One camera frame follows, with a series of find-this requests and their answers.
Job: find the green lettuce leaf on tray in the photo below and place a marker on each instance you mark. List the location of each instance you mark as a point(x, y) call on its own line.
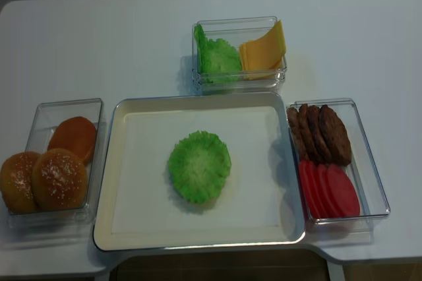
point(199, 166)

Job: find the green lettuce leaves in container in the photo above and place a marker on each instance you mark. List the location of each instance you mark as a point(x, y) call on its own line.
point(219, 60)

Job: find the clear lettuce and cheese container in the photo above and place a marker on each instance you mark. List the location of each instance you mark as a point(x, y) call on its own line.
point(236, 32)

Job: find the yellow cheese slices stack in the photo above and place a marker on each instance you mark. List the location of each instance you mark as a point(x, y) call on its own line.
point(261, 57)

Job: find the white rectangular serving tray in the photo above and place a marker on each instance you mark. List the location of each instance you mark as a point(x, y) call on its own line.
point(107, 240)

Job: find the leftmost brown meat patty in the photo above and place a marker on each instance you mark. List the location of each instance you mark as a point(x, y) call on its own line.
point(292, 116)

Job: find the brown meat patty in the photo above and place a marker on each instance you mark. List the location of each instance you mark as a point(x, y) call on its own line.
point(292, 116)
point(318, 139)
point(306, 135)
point(335, 136)

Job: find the white paper tray liner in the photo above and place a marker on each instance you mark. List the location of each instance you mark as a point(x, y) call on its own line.
point(251, 197)

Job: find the leftmost red tomato slice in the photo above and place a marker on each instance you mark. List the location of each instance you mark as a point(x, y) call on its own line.
point(303, 173)

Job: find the red tomato slice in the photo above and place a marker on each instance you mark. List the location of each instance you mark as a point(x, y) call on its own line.
point(303, 173)
point(314, 186)
point(342, 193)
point(324, 192)

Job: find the rightmost brown meat patty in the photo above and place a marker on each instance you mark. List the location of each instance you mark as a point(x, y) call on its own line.
point(335, 136)

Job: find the plain bun bottom in container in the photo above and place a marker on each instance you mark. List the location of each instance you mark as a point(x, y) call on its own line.
point(77, 135)

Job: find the clear patty and tomato container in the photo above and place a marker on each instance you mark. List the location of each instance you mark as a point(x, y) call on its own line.
point(362, 170)

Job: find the rightmost red tomato slice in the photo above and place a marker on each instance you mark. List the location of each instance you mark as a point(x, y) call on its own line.
point(342, 193)

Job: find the right sesame bun top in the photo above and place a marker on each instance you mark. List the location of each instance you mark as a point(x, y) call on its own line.
point(59, 180)

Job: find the sesame bun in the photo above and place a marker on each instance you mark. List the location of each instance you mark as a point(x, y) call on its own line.
point(59, 180)
point(16, 187)

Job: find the clear plastic bun container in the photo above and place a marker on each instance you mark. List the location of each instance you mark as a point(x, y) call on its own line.
point(47, 118)

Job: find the left sesame bun top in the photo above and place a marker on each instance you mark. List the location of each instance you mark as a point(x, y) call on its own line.
point(16, 187)

